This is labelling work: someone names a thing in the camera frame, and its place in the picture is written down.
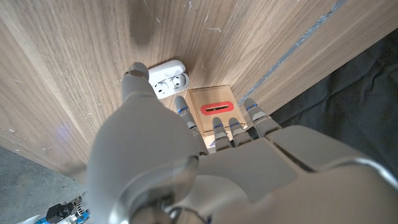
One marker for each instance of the wooden block with coloured slots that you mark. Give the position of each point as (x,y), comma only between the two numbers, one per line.
(211,96)

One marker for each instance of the white AirPods case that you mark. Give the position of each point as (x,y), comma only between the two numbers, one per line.
(164,70)

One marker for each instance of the grey tape outline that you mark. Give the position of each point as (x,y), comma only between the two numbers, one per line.
(298,43)

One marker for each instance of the black curtain backdrop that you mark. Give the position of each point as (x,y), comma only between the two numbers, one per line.
(357,102)

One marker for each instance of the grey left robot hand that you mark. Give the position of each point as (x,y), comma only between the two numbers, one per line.
(248,180)

